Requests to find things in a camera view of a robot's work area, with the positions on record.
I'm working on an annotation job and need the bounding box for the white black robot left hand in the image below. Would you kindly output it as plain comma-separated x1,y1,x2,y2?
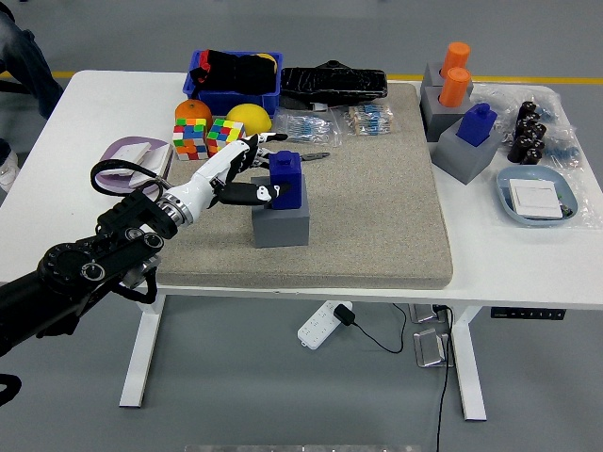
167,132,294,221

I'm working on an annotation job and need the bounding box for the blue square seal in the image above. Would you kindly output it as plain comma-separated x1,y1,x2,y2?
268,150,303,212
455,102,499,149

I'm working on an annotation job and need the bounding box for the grey seal holder block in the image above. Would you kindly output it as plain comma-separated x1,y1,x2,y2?
251,175,311,250
432,120,504,186
420,61,475,90
419,85,475,142

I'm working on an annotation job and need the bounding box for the orange cylinder seal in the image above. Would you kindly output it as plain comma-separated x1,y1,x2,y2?
440,41,472,79
438,66,471,108

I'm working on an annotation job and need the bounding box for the multicolour puzzle cube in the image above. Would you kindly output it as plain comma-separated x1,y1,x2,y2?
171,117,209,162
205,118,248,159

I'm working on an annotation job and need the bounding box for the orange fruit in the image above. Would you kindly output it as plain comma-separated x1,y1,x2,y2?
174,99,214,127

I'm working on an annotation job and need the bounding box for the yellow lemon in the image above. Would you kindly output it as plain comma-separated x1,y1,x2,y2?
225,104,273,137

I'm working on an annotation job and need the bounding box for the purple tray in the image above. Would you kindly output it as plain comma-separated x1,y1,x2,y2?
92,135,174,195

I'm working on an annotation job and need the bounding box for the blue plastic bin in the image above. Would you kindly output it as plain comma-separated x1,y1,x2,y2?
182,49,285,118

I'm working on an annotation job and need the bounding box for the bag of blue resistors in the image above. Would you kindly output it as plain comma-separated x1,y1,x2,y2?
271,108,343,148

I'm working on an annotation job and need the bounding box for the black cloth bundle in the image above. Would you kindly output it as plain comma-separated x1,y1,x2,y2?
190,48,278,95

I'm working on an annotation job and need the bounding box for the white table leg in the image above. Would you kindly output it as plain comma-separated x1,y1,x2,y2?
447,305,487,422
119,292,167,409

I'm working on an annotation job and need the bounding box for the black plastic tray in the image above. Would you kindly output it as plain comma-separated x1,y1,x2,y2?
280,59,389,107

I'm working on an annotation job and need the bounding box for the grey-brown mat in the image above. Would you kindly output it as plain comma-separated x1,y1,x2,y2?
146,82,455,289

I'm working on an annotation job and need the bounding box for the white power strip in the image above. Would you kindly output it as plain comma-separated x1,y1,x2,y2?
297,300,353,350

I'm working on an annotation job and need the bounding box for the bag of taped resistors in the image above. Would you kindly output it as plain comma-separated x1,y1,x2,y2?
334,103,396,137

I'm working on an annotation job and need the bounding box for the person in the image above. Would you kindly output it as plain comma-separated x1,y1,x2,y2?
0,8,65,192

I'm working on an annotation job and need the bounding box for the metal floor box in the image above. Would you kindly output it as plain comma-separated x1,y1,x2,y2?
412,328,454,368
408,303,448,325

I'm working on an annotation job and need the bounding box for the light blue tray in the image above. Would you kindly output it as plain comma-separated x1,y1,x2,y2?
496,165,579,229

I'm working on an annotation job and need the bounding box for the black table control panel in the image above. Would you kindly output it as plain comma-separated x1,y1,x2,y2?
490,306,566,320

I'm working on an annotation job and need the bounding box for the large clear plastic bag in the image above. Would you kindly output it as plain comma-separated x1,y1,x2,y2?
489,162,603,232

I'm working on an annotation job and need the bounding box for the white switch panel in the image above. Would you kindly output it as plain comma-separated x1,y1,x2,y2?
110,140,171,188
507,178,566,220

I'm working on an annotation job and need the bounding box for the black adapter cable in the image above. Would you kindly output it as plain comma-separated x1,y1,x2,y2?
350,303,407,354

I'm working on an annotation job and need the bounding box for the black floor cable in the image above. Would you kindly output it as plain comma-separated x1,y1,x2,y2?
433,305,454,452

